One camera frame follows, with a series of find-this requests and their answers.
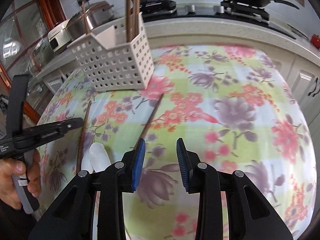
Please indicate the small red pot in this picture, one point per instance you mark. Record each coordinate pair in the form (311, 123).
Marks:
(315, 41)

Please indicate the wood framed glass door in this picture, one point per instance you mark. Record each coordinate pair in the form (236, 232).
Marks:
(20, 42)

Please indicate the floral tablecloth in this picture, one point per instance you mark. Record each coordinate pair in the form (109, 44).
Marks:
(225, 130)

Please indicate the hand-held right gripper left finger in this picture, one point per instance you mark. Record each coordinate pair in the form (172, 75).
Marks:
(138, 165)

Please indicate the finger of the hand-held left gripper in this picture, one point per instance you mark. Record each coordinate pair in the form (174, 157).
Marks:
(17, 105)
(50, 131)

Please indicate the brown wooden chopstick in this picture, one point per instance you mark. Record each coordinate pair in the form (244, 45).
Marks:
(139, 5)
(135, 5)
(150, 120)
(83, 135)
(85, 17)
(131, 7)
(127, 7)

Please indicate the white small cooker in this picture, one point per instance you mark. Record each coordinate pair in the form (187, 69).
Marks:
(56, 40)

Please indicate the silver rice cooker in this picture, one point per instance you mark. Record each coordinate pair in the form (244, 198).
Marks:
(97, 15)

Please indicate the white perforated plastic basket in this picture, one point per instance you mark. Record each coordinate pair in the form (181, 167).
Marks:
(112, 65)

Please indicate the person's left hand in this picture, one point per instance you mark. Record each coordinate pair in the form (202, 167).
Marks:
(7, 180)

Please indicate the white ceramic spoon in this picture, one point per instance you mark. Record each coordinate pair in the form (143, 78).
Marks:
(100, 155)
(85, 162)

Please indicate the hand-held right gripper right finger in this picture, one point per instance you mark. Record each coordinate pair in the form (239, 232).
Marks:
(183, 165)

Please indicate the silver stove knob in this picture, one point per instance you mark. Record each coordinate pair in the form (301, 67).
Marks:
(219, 9)
(190, 9)

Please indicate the black glass gas stove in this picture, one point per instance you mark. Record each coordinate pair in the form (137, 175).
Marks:
(205, 15)

